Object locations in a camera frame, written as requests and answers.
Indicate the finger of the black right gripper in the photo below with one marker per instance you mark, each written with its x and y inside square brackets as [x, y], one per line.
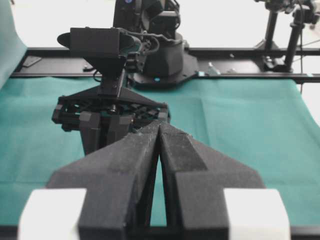
[119, 126]
[90, 131]

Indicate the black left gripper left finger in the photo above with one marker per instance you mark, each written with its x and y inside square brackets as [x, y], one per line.
[119, 180]

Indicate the black camera stand post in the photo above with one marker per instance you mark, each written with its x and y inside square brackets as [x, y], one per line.
[274, 7]

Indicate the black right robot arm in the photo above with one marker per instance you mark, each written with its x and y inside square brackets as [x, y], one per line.
[142, 47]

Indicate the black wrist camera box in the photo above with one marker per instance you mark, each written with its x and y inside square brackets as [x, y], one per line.
[106, 49]

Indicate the black aluminium rail frame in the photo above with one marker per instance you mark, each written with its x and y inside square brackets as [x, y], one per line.
[202, 63]

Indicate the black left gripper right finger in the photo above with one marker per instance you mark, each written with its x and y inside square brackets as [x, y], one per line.
[194, 177]

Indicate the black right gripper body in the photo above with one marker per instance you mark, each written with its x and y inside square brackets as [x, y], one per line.
[126, 103]

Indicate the green table cloth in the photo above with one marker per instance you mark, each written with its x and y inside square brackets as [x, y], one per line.
[262, 123]

